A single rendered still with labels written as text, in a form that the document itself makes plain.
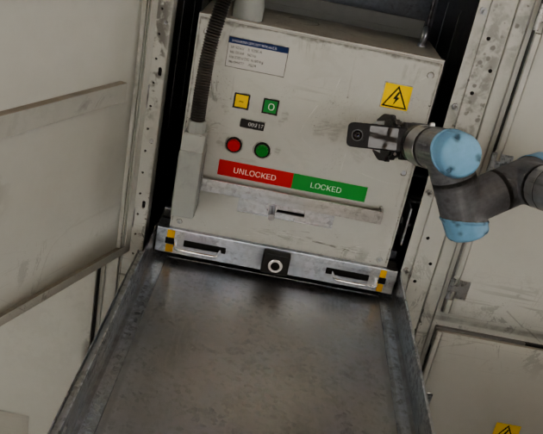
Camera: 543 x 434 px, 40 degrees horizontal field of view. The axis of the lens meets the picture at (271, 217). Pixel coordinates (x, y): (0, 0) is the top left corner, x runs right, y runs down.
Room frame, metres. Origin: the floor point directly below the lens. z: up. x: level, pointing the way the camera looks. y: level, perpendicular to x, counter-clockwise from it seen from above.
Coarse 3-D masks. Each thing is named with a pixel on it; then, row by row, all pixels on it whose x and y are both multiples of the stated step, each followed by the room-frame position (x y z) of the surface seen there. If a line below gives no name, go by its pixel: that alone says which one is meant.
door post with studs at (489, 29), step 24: (480, 0) 1.49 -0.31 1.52; (504, 0) 1.49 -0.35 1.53; (480, 24) 1.49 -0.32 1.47; (504, 24) 1.49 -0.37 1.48; (480, 48) 1.49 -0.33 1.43; (480, 72) 1.49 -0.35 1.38; (456, 96) 1.49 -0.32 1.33; (480, 96) 1.49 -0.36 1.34; (456, 120) 1.49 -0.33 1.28; (432, 192) 1.49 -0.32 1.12; (432, 216) 1.49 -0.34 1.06; (432, 240) 1.49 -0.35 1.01; (408, 264) 1.49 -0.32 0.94; (432, 264) 1.49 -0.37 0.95; (408, 288) 1.49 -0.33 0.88
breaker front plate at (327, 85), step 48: (336, 48) 1.48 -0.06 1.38; (192, 96) 1.47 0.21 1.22; (288, 96) 1.48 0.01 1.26; (336, 96) 1.48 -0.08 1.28; (432, 96) 1.48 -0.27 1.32; (288, 144) 1.48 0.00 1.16; (336, 144) 1.48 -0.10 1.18; (288, 192) 1.48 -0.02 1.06; (384, 192) 1.48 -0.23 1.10; (288, 240) 1.48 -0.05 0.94; (336, 240) 1.48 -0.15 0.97; (384, 240) 1.48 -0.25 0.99
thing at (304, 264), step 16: (160, 224) 1.47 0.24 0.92; (160, 240) 1.46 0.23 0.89; (192, 240) 1.46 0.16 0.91; (208, 240) 1.46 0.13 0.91; (224, 240) 1.46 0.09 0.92; (240, 240) 1.47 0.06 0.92; (192, 256) 1.46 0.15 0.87; (224, 256) 1.46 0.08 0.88; (240, 256) 1.46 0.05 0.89; (256, 256) 1.46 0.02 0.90; (304, 256) 1.47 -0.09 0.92; (320, 256) 1.47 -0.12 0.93; (288, 272) 1.47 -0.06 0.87; (304, 272) 1.47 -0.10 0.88; (320, 272) 1.47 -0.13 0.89; (336, 272) 1.47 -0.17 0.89; (352, 272) 1.47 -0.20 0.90; (368, 272) 1.47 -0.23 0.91; (384, 288) 1.47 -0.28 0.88
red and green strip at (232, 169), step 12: (228, 168) 1.47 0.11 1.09; (240, 168) 1.47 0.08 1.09; (252, 168) 1.47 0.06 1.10; (264, 168) 1.47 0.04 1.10; (252, 180) 1.47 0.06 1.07; (264, 180) 1.47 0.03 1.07; (276, 180) 1.48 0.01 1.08; (288, 180) 1.48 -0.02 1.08; (300, 180) 1.48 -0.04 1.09; (312, 180) 1.48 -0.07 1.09; (324, 180) 1.48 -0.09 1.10; (324, 192) 1.48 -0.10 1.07; (336, 192) 1.48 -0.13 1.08; (348, 192) 1.48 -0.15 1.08; (360, 192) 1.48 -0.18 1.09
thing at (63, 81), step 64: (0, 0) 1.12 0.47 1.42; (64, 0) 1.26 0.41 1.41; (128, 0) 1.43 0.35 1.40; (0, 64) 1.13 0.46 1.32; (64, 64) 1.27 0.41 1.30; (128, 64) 1.45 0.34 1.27; (0, 128) 1.11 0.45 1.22; (64, 128) 1.28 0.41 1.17; (128, 128) 1.47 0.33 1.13; (0, 192) 1.13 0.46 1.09; (64, 192) 1.29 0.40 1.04; (0, 256) 1.14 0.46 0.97; (64, 256) 1.30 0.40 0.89; (0, 320) 1.11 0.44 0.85
